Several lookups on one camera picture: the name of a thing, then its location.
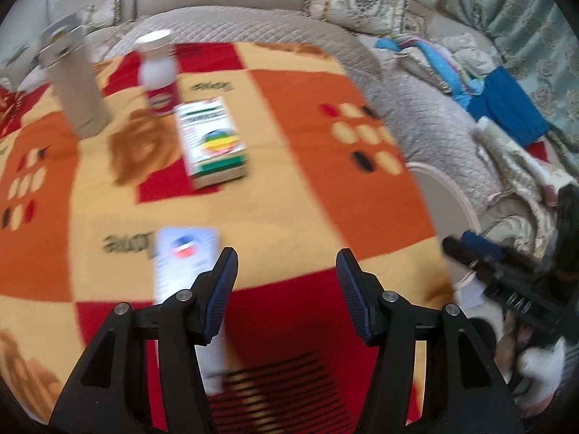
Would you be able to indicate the cream floral fabric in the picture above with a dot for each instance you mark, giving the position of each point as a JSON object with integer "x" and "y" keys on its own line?
{"x": 515, "y": 167}

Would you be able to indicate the white crumpled clothes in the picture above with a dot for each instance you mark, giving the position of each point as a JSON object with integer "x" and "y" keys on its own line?
{"x": 470, "y": 54}

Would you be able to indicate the white thermos bottle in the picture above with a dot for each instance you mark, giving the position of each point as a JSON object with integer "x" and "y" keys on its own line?
{"x": 77, "y": 90}

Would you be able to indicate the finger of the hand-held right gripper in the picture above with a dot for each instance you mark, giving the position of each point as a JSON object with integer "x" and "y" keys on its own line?
{"x": 484, "y": 243}
{"x": 461, "y": 253}

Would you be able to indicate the orange red printed blanket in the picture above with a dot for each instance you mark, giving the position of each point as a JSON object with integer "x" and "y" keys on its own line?
{"x": 294, "y": 167}

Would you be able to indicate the grey quilted sofa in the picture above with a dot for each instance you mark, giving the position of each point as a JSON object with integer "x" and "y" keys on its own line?
{"x": 271, "y": 22}

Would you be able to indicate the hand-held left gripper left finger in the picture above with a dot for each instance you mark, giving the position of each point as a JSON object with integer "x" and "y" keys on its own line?
{"x": 221, "y": 289}

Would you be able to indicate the white box red-blue logo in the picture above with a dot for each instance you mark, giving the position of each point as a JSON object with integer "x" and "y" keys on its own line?
{"x": 181, "y": 253}

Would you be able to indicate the white pill bottle red label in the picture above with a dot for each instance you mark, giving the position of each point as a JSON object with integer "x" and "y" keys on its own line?
{"x": 156, "y": 72}

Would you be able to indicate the green medicine box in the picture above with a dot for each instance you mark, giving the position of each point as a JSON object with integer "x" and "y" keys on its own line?
{"x": 212, "y": 144}

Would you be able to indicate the blue folded cloth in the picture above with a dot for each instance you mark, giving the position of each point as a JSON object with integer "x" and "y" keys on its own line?
{"x": 506, "y": 104}

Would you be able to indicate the small patterned cushion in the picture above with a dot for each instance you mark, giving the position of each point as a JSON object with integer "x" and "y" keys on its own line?
{"x": 104, "y": 11}

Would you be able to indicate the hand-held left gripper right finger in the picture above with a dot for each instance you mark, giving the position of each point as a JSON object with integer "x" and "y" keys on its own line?
{"x": 353, "y": 289}

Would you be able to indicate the person's right hand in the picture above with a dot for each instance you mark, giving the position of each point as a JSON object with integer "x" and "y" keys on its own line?
{"x": 538, "y": 370}

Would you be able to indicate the white round table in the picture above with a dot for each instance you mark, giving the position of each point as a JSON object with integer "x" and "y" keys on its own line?
{"x": 457, "y": 199}

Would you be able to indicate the blue striped cloth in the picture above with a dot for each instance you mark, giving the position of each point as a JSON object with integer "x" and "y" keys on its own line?
{"x": 429, "y": 63}

